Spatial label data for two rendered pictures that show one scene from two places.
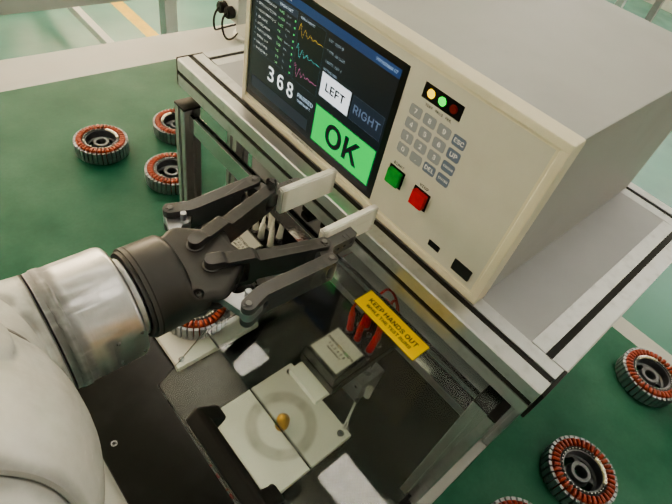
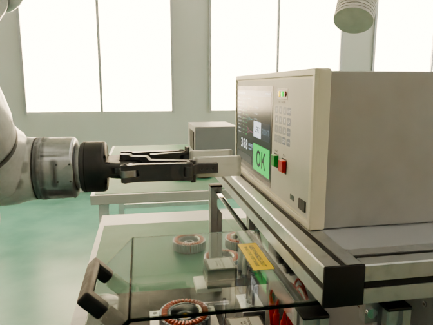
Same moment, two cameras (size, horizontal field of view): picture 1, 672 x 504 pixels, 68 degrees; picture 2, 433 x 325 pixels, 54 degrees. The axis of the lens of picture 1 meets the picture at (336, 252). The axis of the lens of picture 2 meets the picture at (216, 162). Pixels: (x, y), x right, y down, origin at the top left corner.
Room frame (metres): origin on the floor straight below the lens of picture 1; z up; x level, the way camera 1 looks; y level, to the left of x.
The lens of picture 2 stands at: (-0.11, -0.41, 1.30)
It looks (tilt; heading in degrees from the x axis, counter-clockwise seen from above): 10 degrees down; 42
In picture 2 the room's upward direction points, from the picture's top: straight up
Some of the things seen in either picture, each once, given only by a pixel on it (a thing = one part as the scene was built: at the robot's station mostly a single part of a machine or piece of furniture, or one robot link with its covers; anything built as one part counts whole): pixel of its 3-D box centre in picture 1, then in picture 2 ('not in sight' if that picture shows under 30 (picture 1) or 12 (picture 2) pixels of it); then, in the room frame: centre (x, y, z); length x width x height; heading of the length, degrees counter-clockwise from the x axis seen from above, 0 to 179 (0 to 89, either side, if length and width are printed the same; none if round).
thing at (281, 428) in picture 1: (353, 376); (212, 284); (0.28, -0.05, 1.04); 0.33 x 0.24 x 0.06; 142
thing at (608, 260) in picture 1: (426, 152); (357, 196); (0.65, -0.09, 1.09); 0.68 x 0.44 x 0.05; 52
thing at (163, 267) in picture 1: (183, 272); (112, 166); (0.25, 0.11, 1.18); 0.09 x 0.08 x 0.07; 142
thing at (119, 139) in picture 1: (101, 144); not in sight; (0.84, 0.57, 0.77); 0.11 x 0.11 x 0.04
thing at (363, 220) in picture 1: (347, 228); (217, 166); (0.35, 0.00, 1.18); 0.07 x 0.01 x 0.03; 142
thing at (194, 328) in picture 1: (196, 307); (185, 318); (0.47, 0.20, 0.80); 0.11 x 0.11 x 0.04
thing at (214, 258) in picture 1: (269, 261); (157, 167); (0.28, 0.05, 1.18); 0.11 x 0.01 x 0.04; 124
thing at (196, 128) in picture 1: (306, 236); (244, 236); (0.48, 0.04, 1.03); 0.62 x 0.01 x 0.03; 52
